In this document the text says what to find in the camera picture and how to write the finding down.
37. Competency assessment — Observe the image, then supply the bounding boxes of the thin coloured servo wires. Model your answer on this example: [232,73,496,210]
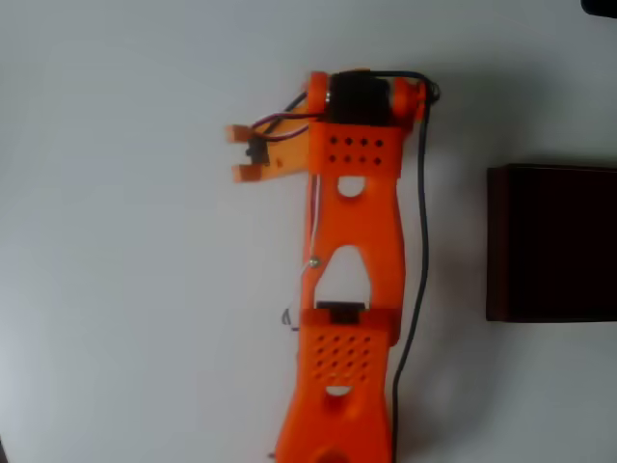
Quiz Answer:
[248,90,323,144]

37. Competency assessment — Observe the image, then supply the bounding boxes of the black cable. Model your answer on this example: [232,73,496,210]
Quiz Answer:
[370,69,442,463]

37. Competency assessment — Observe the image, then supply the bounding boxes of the black object at edge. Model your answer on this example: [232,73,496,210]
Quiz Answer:
[579,0,617,19]

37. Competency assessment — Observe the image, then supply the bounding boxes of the dark red open box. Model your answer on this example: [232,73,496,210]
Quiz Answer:
[485,163,617,324]

